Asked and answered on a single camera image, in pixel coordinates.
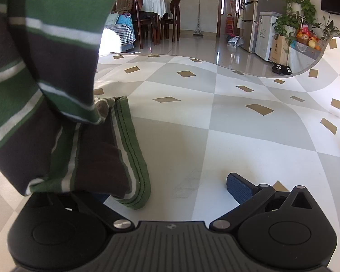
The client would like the brown garment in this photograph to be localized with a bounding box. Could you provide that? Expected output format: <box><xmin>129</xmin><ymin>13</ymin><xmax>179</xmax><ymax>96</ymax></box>
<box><xmin>113</xmin><ymin>0</ymin><xmax>143</xmax><ymax>16</ymax></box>

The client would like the crumpled plastic bag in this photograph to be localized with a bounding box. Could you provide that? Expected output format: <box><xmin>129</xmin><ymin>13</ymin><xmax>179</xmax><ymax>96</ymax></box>
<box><xmin>226</xmin><ymin>34</ymin><xmax>245</xmax><ymax>47</ymax></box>

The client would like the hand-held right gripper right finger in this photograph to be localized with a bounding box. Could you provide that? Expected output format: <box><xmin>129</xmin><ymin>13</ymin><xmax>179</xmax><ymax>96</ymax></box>
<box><xmin>209</xmin><ymin>173</ymin><xmax>319</xmax><ymax>231</ymax></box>

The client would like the fruit basket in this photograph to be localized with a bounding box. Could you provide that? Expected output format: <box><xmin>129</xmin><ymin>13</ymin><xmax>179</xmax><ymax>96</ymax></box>
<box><xmin>295</xmin><ymin>25</ymin><xmax>323</xmax><ymax>52</ymax></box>

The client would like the floor mop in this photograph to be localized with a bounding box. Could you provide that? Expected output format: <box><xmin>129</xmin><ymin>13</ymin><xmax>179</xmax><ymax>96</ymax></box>
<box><xmin>192</xmin><ymin>0</ymin><xmax>205</xmax><ymax>37</ymax></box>

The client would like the silver refrigerator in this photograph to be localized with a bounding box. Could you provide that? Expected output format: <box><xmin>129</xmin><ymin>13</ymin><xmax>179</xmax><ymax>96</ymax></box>
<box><xmin>240</xmin><ymin>0</ymin><xmax>287</xmax><ymax>54</ymax></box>

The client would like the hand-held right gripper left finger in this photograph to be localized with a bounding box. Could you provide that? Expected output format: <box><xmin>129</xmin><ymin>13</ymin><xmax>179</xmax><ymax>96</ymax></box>
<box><xmin>23</xmin><ymin>192</ymin><xmax>134</xmax><ymax>231</ymax></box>

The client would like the small potted plant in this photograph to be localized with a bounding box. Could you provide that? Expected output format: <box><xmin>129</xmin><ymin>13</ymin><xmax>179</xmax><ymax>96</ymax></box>
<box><xmin>317</xmin><ymin>14</ymin><xmax>340</xmax><ymax>42</ymax></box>

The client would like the blue cloth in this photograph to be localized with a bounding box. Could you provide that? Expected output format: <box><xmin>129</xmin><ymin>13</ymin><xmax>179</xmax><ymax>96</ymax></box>
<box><xmin>116</xmin><ymin>14</ymin><xmax>134</xmax><ymax>27</ymax></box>

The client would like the leafy climbing potted plant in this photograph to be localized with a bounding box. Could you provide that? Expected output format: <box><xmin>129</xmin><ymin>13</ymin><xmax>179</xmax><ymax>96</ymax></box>
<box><xmin>273</xmin><ymin>0</ymin><xmax>318</xmax><ymax>38</ymax></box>

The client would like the dining table with white cloth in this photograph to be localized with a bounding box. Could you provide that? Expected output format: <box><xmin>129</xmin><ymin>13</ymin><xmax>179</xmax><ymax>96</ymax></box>
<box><xmin>136</xmin><ymin>0</ymin><xmax>168</xmax><ymax>45</ymax></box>

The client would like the dark wooden dining chair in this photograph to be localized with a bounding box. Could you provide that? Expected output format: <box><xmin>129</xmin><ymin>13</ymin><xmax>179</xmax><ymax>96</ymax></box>
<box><xmin>159</xmin><ymin>0</ymin><xmax>182</xmax><ymax>43</ymax></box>
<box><xmin>130</xmin><ymin>0</ymin><xmax>153</xmax><ymax>50</ymax></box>

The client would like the grey covered side table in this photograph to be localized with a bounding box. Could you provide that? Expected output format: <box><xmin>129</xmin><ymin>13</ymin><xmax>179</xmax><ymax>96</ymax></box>
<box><xmin>287</xmin><ymin>42</ymin><xmax>327</xmax><ymax>73</ymax></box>

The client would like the cardboard box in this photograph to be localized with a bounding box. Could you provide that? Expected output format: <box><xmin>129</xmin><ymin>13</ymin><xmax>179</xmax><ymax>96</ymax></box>
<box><xmin>270</xmin><ymin>34</ymin><xmax>290</xmax><ymax>66</ymax></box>

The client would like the green brown striped t-shirt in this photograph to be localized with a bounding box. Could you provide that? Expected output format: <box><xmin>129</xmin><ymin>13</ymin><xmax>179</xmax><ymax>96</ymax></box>
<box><xmin>0</xmin><ymin>0</ymin><xmax>151</xmax><ymax>210</ymax></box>

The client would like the white chest freezer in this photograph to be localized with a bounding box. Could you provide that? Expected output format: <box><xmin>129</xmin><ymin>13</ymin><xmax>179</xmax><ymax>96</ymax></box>
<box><xmin>254</xmin><ymin>11</ymin><xmax>283</xmax><ymax>61</ymax></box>

